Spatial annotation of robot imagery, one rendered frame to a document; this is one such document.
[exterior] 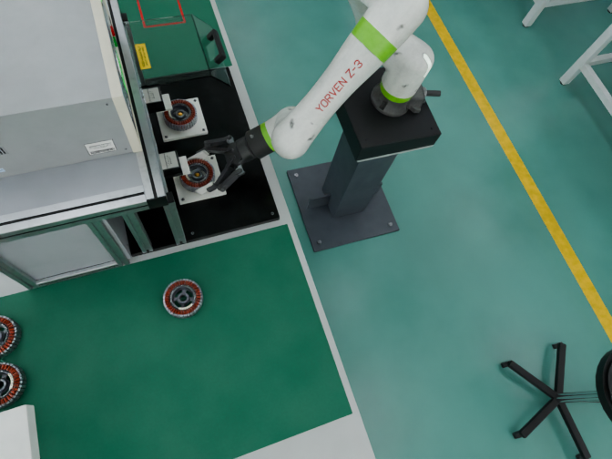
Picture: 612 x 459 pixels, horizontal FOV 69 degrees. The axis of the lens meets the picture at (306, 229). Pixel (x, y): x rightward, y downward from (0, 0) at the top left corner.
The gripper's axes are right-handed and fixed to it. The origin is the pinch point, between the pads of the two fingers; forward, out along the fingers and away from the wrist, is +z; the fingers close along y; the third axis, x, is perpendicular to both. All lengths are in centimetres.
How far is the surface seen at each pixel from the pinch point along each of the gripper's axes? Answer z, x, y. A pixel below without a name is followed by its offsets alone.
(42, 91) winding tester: -2, 58, -4
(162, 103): -1.1, 12.1, 21.0
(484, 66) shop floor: -135, -170, 81
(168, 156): 0.5, 13.8, 1.4
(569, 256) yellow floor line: -121, -162, -53
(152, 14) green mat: 3, -5, 77
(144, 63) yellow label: -6.7, 26.3, 23.4
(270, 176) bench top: -17.9, -16.7, -3.4
